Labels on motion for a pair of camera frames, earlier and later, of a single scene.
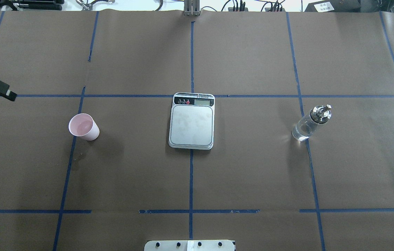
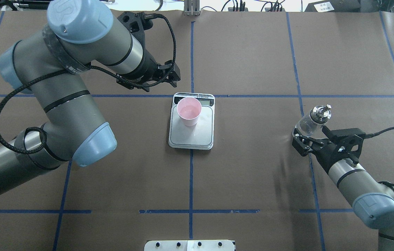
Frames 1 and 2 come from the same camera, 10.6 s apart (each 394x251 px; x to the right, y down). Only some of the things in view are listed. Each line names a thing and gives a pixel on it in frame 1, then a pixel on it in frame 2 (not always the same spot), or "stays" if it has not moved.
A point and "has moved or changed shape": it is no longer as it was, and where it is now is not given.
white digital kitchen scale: x=192 y=121 stays
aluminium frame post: x=192 y=8 stays
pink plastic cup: x=83 y=125 has moved or changed shape
